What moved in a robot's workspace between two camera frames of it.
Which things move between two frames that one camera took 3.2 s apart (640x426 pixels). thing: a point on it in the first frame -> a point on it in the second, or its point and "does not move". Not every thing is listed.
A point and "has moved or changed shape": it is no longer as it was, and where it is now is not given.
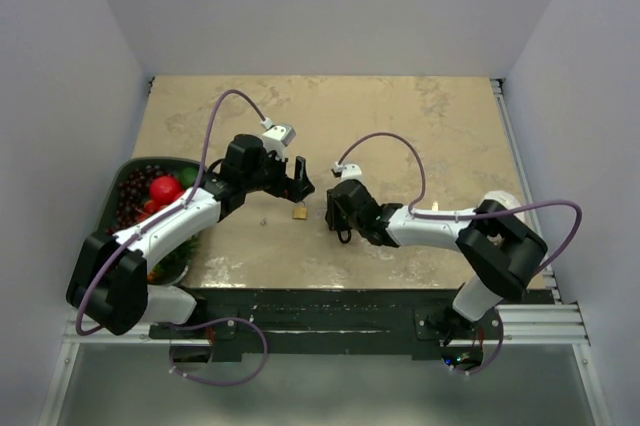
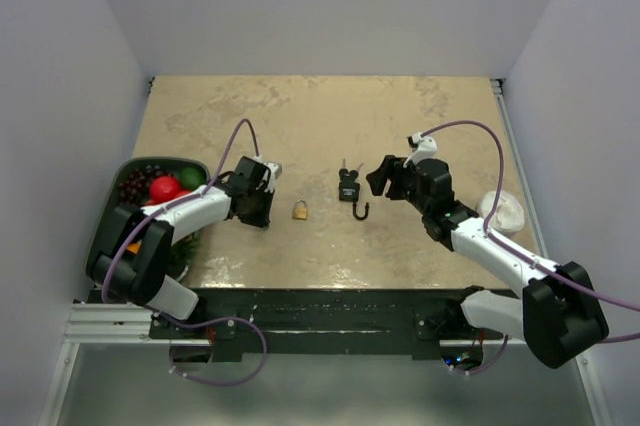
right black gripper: [333, 209] -> [391, 169]
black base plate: [342, 323] does not move
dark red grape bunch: [134, 193] does not move
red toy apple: [165, 189] does not move
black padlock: [343, 223] has moved or changed shape
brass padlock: [300, 212] does not move
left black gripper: [294, 189] -> [261, 220]
